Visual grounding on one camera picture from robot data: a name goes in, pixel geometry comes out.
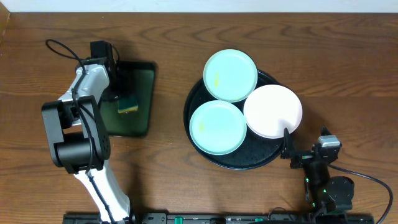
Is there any green yellow sponge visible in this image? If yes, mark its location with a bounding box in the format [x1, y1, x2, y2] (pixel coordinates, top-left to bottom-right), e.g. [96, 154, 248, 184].
[118, 95, 138, 114]

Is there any light green plate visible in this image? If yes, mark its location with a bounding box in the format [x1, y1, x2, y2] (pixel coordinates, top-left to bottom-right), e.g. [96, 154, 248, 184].
[188, 100, 247, 156]
[203, 49, 258, 103]

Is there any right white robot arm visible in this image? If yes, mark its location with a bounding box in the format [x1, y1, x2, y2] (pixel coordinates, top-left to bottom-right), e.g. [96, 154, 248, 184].
[280, 126, 354, 214]

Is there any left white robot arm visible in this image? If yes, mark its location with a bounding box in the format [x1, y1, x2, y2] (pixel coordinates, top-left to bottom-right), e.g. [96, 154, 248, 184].
[42, 56, 131, 223]

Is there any black rectangular water tray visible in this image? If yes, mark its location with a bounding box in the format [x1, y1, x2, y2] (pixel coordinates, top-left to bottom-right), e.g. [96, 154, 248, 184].
[99, 61, 156, 137]

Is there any white plate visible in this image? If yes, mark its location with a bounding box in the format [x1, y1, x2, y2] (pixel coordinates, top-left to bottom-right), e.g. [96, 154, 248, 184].
[243, 85, 303, 139]

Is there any left black cable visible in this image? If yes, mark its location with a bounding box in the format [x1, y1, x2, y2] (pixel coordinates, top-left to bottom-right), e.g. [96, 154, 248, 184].
[45, 39, 118, 224]

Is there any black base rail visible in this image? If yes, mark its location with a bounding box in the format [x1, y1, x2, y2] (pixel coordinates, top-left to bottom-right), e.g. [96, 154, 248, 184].
[62, 212, 376, 224]

